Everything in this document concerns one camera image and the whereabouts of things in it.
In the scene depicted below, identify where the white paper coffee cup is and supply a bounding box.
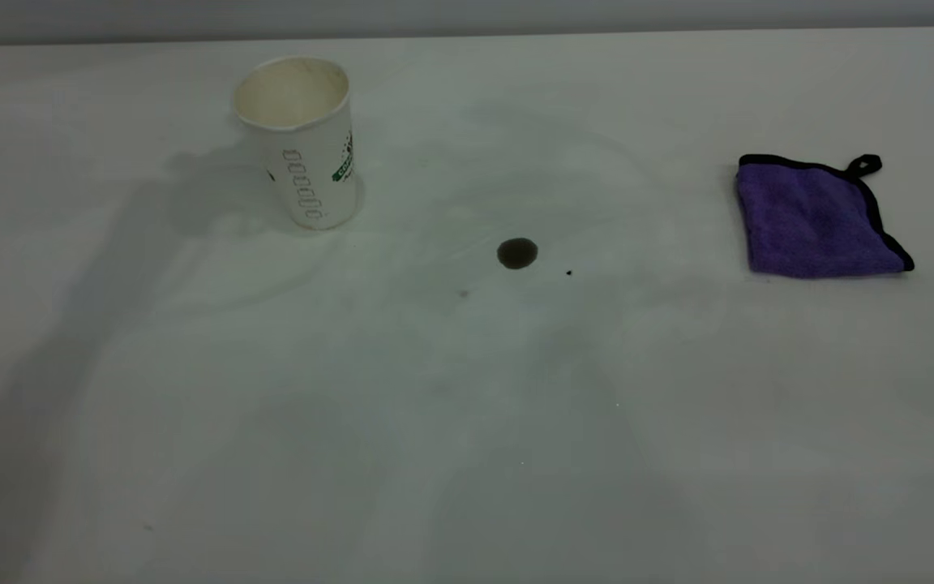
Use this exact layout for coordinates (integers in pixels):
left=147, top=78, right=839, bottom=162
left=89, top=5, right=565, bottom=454
left=232, top=55, right=359, bottom=231

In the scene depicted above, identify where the purple microfiber cloth black trim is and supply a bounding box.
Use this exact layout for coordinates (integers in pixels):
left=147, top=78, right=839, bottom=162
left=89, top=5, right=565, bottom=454
left=736, top=152, right=915, bottom=281

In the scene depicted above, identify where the dark coffee spill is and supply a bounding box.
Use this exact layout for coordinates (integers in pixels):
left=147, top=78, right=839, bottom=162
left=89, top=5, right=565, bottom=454
left=497, top=238, right=539, bottom=270

